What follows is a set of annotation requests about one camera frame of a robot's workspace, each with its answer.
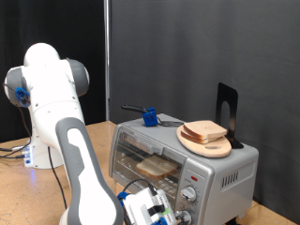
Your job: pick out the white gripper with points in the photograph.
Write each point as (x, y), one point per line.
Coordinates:
(137, 203)

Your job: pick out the white bread slice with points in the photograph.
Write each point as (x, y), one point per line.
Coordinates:
(204, 129)
(192, 139)
(157, 167)

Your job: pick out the metal spatula with blue block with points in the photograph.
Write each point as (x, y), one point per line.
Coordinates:
(150, 118)

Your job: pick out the silver oven knob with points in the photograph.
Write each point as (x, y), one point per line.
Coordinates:
(188, 194)
(186, 217)

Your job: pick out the silver toaster oven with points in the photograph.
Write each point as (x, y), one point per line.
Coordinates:
(165, 134)

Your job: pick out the round wooden board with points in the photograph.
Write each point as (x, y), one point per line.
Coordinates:
(206, 150)

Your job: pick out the black metal bookend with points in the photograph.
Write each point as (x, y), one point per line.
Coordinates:
(232, 97)

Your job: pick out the vertical metal pole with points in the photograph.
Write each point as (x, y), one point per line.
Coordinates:
(107, 78)

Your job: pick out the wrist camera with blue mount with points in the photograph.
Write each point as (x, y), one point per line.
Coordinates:
(162, 203)

